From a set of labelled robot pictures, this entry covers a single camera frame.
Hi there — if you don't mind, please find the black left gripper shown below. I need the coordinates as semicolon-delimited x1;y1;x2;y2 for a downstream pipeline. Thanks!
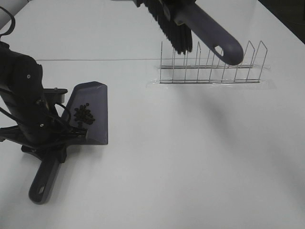
0;95;88;163

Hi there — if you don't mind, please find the pile of coffee beans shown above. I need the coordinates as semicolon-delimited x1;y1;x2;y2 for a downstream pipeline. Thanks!
73;103;96;128

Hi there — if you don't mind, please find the grey plastic dustpan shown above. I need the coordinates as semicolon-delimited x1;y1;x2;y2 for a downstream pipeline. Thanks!
29;81;108;204

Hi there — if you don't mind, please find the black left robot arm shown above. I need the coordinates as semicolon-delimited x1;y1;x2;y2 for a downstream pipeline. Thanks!
0;42;85;163

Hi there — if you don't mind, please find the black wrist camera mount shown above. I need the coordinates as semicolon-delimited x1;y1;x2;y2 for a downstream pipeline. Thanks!
43;88;68;104

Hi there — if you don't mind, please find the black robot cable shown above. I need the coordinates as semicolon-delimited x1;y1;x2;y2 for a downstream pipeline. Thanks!
0;6;72;144

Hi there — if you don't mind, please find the metal wire dish rack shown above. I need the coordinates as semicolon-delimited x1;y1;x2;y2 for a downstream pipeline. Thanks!
146;40;274;89

